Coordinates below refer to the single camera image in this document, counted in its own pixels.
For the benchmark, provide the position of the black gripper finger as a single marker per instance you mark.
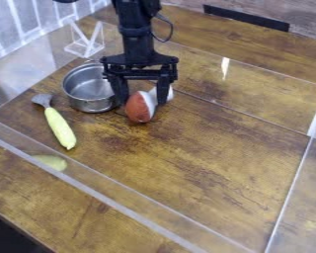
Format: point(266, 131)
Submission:
point(119, 88)
point(162, 87)

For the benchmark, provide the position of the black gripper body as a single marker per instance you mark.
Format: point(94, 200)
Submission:
point(139, 62)

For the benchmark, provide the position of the silver metal pot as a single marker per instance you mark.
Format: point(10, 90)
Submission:
point(87, 89)

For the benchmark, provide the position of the red and white toy mushroom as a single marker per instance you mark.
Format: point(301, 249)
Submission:
point(139, 107)

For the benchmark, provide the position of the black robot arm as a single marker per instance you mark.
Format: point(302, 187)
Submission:
point(135, 13)

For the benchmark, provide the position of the yellow toy corn cob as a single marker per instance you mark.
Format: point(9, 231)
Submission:
point(59, 127)

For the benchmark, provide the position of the black strip on table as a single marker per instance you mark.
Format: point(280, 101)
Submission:
point(246, 18)

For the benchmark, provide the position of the clear acrylic front barrier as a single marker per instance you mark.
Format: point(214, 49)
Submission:
point(169, 223)

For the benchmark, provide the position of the clear acrylic barrier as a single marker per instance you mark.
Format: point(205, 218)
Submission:
point(169, 223)
point(293, 234)

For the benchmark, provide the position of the clear acrylic right barrier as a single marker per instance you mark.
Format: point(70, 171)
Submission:
point(293, 234)

